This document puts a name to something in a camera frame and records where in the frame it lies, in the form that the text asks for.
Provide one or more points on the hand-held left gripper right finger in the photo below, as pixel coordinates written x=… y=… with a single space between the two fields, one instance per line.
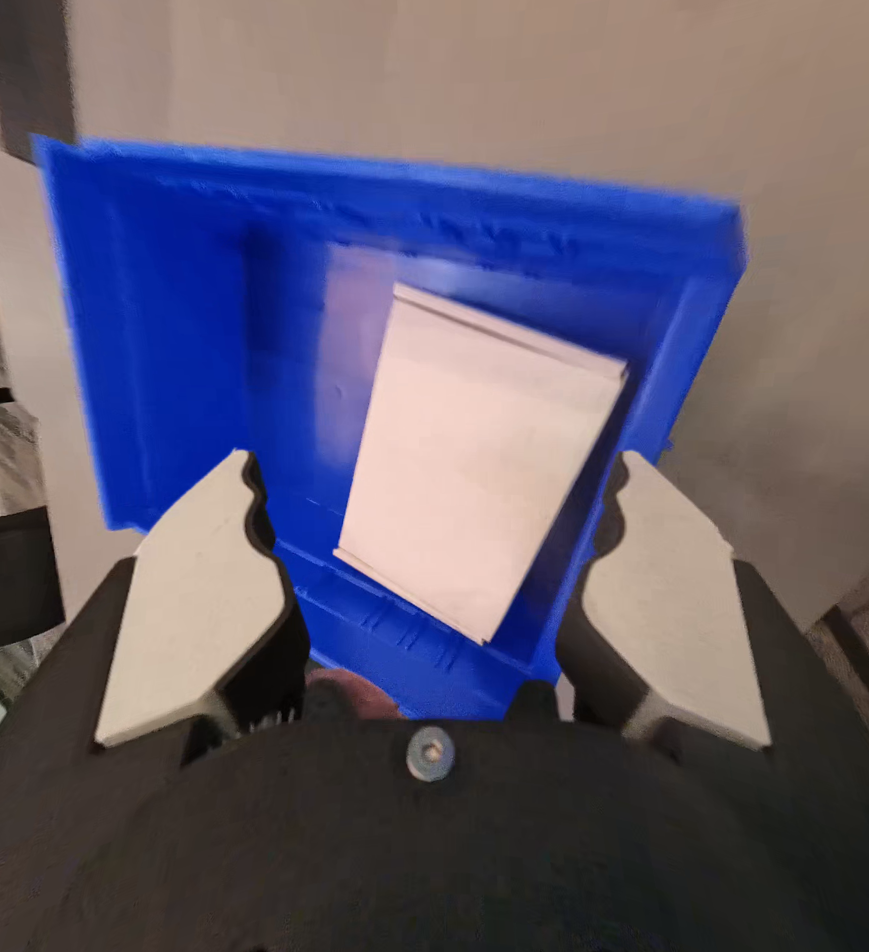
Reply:
x=672 y=617

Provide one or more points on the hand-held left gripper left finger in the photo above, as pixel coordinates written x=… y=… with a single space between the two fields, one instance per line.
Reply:
x=196 y=602

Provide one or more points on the blue plastic bin with tag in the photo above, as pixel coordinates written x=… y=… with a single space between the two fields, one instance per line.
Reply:
x=181 y=335

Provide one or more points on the person's left hand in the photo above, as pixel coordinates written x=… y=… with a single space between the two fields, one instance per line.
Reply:
x=360 y=699

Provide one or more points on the white cardboard box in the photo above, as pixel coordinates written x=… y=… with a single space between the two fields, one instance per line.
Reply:
x=471 y=461

